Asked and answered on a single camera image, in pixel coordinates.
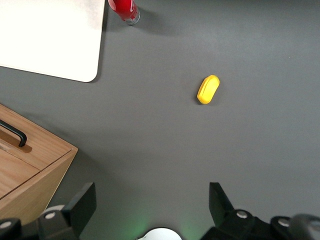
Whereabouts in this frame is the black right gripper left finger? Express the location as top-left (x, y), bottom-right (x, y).
top-left (0, 182), bottom-right (97, 240)

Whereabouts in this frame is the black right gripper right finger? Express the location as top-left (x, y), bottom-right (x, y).
top-left (201, 182), bottom-right (320, 240)

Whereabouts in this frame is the beige rectangular tray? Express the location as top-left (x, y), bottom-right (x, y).
top-left (0, 0), bottom-right (106, 83)

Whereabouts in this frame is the wooden drawer cabinet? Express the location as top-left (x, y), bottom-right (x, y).
top-left (0, 103), bottom-right (79, 227)

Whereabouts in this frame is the wooden drawer front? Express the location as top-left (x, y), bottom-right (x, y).
top-left (0, 147), bottom-right (42, 200)
top-left (0, 104), bottom-right (74, 173)

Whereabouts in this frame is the small yellow plastic block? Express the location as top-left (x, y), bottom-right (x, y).
top-left (196, 74), bottom-right (221, 106)

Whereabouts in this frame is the black metal drawer handle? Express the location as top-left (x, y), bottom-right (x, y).
top-left (0, 119), bottom-right (28, 148)

